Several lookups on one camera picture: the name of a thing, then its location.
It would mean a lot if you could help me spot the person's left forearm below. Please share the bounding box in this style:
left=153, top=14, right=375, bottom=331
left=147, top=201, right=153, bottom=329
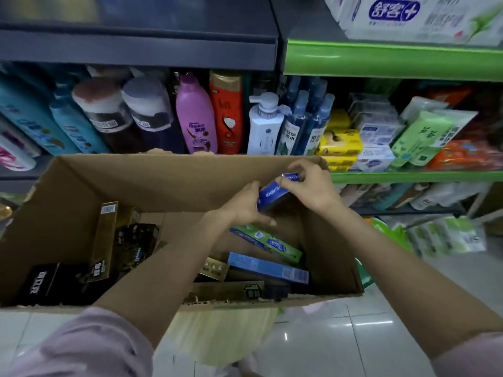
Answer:
left=92, top=209, right=236, bottom=350

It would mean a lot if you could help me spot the cluster of dark blue bottles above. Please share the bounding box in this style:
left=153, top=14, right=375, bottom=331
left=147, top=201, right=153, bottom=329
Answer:
left=275, top=76, right=335, bottom=157

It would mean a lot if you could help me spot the small teal shampoo bottle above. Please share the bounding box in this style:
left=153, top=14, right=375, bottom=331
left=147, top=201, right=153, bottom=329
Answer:
left=49, top=99, right=111, bottom=154

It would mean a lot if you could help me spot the large teal shampoo bottle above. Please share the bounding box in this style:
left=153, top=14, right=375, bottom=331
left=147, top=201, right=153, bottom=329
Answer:
left=0, top=74, right=81, bottom=157

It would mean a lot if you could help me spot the person's right hand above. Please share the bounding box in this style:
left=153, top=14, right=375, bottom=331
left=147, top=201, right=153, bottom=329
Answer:
left=275, top=159, right=343, bottom=216

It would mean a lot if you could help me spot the person's right shoe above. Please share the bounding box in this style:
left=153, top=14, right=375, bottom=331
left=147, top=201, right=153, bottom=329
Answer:
left=235, top=355, right=260, bottom=377

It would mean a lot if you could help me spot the white bottle blue cap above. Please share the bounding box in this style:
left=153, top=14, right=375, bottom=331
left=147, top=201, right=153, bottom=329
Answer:
left=0, top=133, right=38, bottom=172

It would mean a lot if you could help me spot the person's left hand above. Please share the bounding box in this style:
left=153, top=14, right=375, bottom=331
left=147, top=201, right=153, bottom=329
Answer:
left=218, top=180, right=278, bottom=228

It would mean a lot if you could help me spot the pale green packet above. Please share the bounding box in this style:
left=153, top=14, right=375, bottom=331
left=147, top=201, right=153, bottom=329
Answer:
left=399, top=96, right=449, bottom=122

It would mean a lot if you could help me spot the pink shampoo bottle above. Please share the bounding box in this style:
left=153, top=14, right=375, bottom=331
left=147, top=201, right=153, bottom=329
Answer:
left=176, top=73, right=218, bottom=154

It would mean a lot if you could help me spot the green plastic bag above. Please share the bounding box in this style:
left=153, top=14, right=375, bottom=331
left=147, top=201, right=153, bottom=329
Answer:
left=355, top=217, right=413, bottom=289

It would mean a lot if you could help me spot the brown-lidded dark jar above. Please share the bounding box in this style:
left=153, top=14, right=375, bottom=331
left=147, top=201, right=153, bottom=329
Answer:
left=86, top=65, right=130, bottom=81
left=72, top=78, right=144, bottom=153

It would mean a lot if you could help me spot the white-lidded dark jar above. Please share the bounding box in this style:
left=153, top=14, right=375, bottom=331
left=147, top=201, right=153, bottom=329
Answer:
left=121, top=77, right=185, bottom=153
left=129, top=66, right=170, bottom=79

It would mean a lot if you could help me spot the bright green packet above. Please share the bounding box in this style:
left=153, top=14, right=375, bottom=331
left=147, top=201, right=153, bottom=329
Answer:
left=391, top=109, right=478, bottom=168

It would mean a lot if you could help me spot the round light wooden stool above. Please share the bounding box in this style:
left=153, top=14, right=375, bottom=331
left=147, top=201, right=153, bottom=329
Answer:
left=163, top=308, right=280, bottom=367

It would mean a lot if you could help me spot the person's pink right sleeve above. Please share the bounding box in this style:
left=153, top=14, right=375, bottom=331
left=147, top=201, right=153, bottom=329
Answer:
left=430, top=331, right=503, bottom=377

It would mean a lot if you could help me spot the red orange bottle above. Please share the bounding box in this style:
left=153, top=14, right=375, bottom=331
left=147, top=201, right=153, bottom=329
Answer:
left=209, top=70, right=244, bottom=155

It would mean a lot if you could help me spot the person's right forearm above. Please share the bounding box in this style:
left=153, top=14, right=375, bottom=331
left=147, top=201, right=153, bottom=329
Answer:
left=322, top=204, right=503, bottom=360

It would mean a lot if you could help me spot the dark grey shelf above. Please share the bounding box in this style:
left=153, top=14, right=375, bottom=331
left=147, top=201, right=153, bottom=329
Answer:
left=0, top=0, right=280, bottom=71

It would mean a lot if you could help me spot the dark blue toothpaste box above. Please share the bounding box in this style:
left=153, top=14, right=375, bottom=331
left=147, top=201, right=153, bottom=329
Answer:
left=257, top=172, right=301, bottom=213

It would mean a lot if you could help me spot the stack of white tissue packs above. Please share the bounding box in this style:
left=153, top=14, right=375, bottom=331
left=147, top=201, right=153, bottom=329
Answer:
left=320, top=0, right=503, bottom=46

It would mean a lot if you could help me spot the green and white wipes pack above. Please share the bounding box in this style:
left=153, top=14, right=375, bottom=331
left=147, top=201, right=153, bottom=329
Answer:
left=407, top=215, right=488, bottom=258

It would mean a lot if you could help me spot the pile of toothpaste boxes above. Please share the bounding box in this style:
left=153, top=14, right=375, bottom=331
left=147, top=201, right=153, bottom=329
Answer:
left=17, top=202, right=311, bottom=307

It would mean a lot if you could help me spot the white plastic packet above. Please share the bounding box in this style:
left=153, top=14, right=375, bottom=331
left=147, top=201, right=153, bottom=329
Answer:
left=408, top=183, right=488, bottom=210

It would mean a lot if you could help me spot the white pump bottle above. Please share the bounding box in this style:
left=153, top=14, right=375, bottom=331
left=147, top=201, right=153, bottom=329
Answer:
left=246, top=92, right=285, bottom=156

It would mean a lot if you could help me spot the brown cardboard box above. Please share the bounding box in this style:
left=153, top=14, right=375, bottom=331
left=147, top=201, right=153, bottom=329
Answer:
left=0, top=152, right=364, bottom=314

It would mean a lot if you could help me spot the orange packet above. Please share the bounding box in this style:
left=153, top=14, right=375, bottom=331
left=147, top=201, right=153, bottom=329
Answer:
left=426, top=140, right=503, bottom=171

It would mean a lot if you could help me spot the white bottle pink label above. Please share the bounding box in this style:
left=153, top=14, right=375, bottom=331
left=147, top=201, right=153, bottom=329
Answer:
left=0, top=117, right=42, bottom=158

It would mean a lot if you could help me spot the white and blue packet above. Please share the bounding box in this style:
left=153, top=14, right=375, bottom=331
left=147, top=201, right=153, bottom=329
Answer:
left=352, top=113, right=403, bottom=146
left=349, top=145, right=396, bottom=172

